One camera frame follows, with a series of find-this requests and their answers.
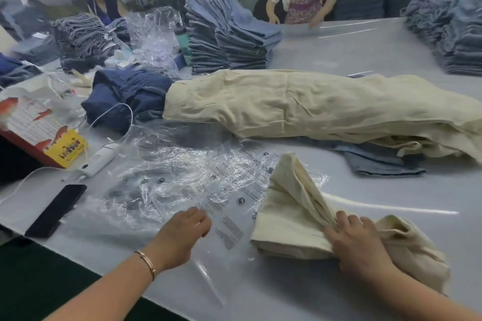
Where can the person's left hand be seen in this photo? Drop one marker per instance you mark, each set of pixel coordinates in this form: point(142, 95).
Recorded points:
point(177, 238)

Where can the person's right hand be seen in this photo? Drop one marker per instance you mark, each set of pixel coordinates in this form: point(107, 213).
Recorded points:
point(361, 253)

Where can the person's right thumb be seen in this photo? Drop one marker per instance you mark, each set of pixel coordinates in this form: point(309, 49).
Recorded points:
point(333, 238)

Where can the person's left fingers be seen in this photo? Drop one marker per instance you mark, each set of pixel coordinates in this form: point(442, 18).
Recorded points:
point(199, 221)

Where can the printed clear plastic bag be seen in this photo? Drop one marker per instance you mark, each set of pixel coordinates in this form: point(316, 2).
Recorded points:
point(229, 226)

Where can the cream garment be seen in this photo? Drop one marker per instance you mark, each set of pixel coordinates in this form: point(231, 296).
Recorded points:
point(293, 215)

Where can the person's left forearm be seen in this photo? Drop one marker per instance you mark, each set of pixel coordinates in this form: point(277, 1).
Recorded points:
point(109, 290)

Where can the person's right forearm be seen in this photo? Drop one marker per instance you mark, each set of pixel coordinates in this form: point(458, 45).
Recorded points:
point(421, 298)

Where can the pile of clear plastic bags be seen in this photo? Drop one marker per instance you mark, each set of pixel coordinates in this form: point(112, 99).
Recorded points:
point(162, 177)

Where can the blue denim garment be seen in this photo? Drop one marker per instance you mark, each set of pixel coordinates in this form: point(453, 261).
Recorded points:
point(376, 161)

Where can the white power bank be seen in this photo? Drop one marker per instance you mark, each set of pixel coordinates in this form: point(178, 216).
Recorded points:
point(98, 161)

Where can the pile of cream garments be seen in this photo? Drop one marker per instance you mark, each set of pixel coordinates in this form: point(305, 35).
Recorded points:
point(301, 106)

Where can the black smartphone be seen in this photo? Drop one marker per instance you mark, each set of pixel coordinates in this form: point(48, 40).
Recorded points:
point(56, 209)

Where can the dark blue jeans bundle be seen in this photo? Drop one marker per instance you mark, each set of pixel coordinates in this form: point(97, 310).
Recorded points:
point(124, 95)

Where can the red and yellow box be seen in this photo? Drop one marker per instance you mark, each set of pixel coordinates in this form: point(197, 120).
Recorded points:
point(37, 129)

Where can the crumpled clear plastic wrap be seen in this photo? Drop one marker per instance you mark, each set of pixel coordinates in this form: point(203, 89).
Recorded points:
point(158, 38)

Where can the stack of light blue jeans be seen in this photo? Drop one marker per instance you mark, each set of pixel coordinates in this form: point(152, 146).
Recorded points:
point(226, 35)

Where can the stack of grey jeans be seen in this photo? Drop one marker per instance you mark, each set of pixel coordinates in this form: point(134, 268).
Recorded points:
point(81, 40)

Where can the blue jeans heap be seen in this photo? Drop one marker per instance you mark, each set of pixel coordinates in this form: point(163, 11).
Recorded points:
point(15, 68)

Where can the stack of faded blue jeans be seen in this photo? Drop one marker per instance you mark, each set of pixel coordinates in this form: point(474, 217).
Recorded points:
point(452, 31)

